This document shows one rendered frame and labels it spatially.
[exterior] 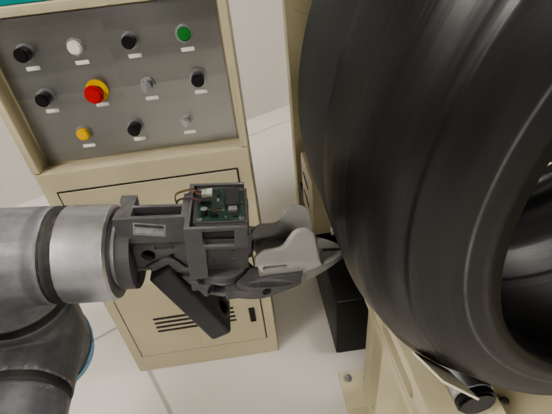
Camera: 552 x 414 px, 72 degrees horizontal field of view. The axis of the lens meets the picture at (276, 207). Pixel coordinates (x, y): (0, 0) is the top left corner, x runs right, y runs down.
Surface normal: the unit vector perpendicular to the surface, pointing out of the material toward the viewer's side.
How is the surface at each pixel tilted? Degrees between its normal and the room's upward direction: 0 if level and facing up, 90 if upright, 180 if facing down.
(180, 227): 90
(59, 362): 66
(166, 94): 90
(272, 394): 0
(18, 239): 31
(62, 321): 98
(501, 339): 95
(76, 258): 57
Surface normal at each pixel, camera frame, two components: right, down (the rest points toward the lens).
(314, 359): -0.09, -0.81
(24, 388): 0.48, -0.75
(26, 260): 0.11, -0.04
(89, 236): 0.08, -0.42
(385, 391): 0.11, 0.58
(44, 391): 0.76, -0.59
